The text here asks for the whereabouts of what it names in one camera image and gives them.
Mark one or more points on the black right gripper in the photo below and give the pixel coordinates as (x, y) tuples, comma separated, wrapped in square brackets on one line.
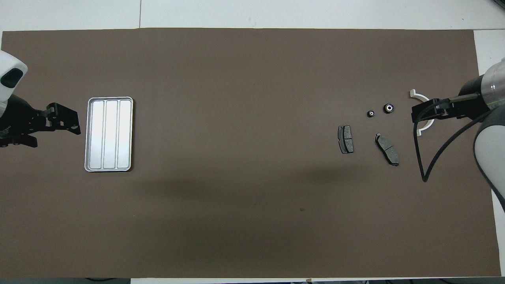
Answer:
[(473, 102)]

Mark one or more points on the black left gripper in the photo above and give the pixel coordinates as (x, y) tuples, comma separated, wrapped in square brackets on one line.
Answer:
[(15, 120)]

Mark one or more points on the small black round part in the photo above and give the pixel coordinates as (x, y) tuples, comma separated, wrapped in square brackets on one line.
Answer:
[(389, 107)]

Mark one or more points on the silver metal tray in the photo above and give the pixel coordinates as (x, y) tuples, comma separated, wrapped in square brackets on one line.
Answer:
[(111, 134)]

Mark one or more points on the curved dark brake pad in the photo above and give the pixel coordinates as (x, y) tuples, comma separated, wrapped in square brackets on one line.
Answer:
[(388, 150)]

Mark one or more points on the rectangular dark brake pad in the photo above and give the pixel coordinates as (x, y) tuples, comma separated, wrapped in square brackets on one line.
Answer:
[(346, 140)]

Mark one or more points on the brown table mat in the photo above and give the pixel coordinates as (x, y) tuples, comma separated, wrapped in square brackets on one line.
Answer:
[(252, 79)]

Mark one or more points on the white semicircular plastic bracket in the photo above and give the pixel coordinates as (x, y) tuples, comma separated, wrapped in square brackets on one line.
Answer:
[(419, 96)]

